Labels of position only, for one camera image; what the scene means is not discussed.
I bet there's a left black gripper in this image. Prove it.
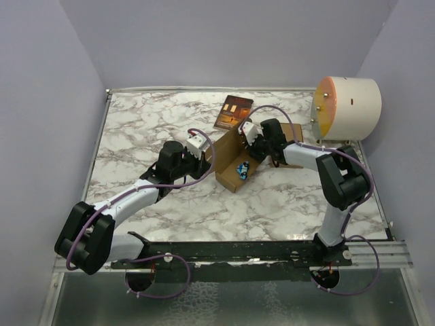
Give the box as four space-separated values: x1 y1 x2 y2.
172 146 212 181

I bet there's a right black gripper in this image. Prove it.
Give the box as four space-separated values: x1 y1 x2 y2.
243 132 273 162

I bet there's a small blue toy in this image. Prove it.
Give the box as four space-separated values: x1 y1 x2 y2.
237 161 249 180

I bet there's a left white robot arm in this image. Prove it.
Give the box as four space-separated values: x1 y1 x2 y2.
54 134 213 275

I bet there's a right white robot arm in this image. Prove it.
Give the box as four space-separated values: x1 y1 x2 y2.
239 119 372 266

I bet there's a folded brown cardboard box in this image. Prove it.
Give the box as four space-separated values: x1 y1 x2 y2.
276 123 303 169

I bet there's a dark paperback book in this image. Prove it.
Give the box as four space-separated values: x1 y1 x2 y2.
213 95 254 130

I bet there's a round pastel drawer cabinet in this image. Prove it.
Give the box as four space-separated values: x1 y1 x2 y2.
311 76 382 141

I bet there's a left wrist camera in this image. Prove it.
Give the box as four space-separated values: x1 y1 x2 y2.
186 134 209 160

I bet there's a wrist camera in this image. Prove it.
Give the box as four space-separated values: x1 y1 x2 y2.
186 134 209 160
239 122 260 146

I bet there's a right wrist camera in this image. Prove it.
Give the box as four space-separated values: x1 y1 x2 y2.
239 122 260 146

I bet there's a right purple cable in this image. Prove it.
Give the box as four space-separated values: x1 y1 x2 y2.
237 105 381 295

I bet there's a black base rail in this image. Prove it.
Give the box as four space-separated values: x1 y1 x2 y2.
67 234 361 283

